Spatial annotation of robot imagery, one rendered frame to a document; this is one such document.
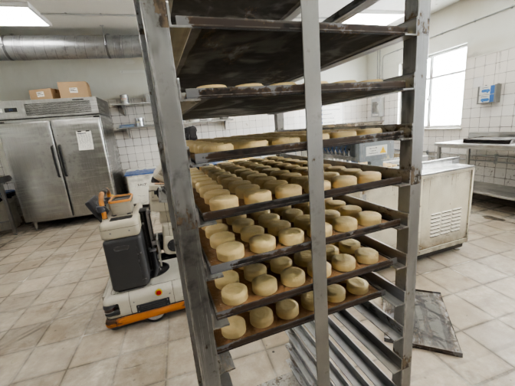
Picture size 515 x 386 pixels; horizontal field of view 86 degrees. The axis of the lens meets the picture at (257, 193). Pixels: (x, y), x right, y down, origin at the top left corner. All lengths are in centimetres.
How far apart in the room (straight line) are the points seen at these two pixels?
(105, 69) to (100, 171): 201
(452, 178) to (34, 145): 553
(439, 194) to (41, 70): 630
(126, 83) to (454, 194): 549
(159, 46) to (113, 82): 577
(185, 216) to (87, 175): 495
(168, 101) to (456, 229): 306
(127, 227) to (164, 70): 177
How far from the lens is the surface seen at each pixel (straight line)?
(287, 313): 63
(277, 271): 62
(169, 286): 225
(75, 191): 544
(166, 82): 40
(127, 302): 230
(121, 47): 517
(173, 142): 40
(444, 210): 305
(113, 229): 212
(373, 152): 233
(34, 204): 568
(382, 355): 86
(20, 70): 661
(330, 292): 69
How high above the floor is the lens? 135
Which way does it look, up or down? 13 degrees down
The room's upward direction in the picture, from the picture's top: 5 degrees counter-clockwise
